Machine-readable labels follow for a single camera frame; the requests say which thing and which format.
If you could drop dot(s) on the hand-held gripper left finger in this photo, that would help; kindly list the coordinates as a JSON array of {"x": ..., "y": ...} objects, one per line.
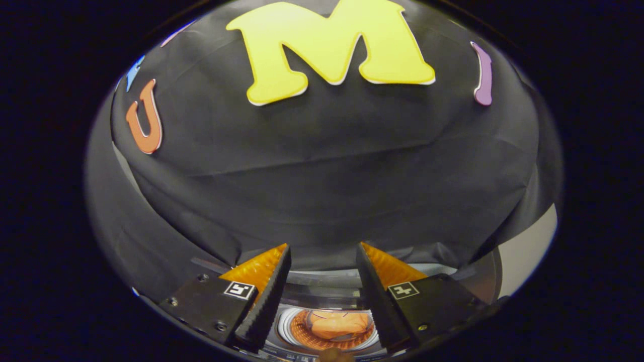
[{"x": 264, "y": 311}]

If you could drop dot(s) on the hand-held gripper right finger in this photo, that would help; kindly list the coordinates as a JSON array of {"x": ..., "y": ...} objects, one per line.
[{"x": 380, "y": 306}]

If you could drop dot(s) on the orange polo shirt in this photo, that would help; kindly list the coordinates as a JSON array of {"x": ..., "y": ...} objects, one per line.
[{"x": 337, "y": 324}]

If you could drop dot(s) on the black backdrop cloth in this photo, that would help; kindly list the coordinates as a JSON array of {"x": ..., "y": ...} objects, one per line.
[{"x": 322, "y": 176}]

